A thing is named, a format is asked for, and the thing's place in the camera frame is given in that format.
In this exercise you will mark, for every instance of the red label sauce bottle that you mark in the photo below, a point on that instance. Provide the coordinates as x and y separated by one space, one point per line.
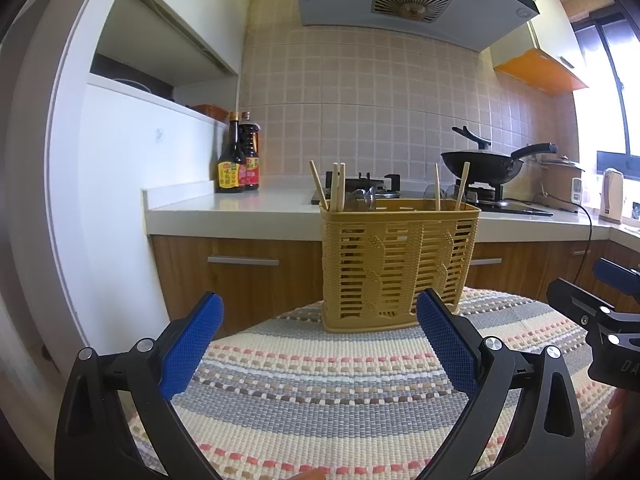
249 135

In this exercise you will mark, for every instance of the yellow plastic utensil basket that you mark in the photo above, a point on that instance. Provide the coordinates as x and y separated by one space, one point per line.
376 263

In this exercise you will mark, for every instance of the person left hand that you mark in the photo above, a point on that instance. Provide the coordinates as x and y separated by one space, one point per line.
311 474

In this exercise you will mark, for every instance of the silver drawer handle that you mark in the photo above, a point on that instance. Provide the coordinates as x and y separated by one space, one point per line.
242 261
486 262

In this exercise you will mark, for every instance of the silver left drawer handle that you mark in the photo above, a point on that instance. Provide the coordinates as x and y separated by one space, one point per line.
242 261

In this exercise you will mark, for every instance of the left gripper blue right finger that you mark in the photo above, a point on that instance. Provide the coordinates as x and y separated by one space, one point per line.
448 337

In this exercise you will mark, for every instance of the person right hand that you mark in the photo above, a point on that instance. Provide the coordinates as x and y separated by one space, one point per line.
614 432

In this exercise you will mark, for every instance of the brown woven tray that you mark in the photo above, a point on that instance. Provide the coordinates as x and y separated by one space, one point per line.
212 111

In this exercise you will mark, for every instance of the black wok with handle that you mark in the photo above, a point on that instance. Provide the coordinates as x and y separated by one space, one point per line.
487 166

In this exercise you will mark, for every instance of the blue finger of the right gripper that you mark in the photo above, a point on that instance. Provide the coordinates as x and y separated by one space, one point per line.
626 281

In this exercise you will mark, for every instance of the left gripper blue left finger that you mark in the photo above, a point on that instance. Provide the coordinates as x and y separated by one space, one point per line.
188 343

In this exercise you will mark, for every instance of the black gas stove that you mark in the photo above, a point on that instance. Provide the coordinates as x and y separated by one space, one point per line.
390 188

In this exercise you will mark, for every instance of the orange wall cabinet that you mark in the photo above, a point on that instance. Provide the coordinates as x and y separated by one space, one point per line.
543 54

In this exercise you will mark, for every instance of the silver right drawer handle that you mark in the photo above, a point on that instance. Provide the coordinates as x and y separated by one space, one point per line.
486 262

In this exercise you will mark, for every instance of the striped woven table mat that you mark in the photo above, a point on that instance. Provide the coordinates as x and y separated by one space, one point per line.
285 396

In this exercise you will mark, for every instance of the beige rice cooker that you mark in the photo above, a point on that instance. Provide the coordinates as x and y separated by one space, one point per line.
561 184

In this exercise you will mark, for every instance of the dark soy sauce bottle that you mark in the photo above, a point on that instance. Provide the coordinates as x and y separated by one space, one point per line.
230 168

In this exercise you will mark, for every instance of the cream electric kettle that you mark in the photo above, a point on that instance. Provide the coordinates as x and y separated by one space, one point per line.
612 196

